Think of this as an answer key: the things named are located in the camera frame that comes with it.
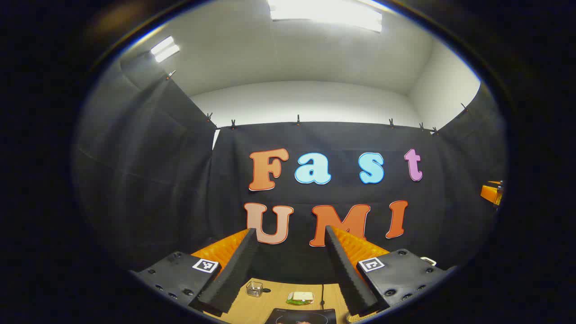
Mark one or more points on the small ceiling light panel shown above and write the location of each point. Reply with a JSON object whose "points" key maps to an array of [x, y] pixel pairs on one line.
{"points": [[164, 48]]}

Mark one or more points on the row of black cloth clips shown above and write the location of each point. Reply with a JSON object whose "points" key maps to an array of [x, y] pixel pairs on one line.
{"points": [[298, 120]]}

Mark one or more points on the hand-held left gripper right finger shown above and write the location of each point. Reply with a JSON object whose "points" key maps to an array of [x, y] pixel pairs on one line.
{"points": [[346, 274]]}

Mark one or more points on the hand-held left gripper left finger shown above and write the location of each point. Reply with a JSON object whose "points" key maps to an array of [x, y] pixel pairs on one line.
{"points": [[234, 274]]}

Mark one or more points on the large ceiling light panel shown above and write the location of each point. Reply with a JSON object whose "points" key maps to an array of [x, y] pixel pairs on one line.
{"points": [[324, 11]]}

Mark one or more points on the black backdrop cloth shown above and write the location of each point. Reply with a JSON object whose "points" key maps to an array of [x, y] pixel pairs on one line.
{"points": [[180, 189]]}

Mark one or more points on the black induction cooktop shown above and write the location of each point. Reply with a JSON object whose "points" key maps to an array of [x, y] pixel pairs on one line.
{"points": [[301, 316]]}

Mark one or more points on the sandwich with lettuce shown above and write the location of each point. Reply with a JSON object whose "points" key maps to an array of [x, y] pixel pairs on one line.
{"points": [[300, 297]]}

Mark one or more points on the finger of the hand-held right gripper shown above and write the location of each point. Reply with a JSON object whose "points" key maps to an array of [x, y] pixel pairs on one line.
{"points": [[491, 192]]}

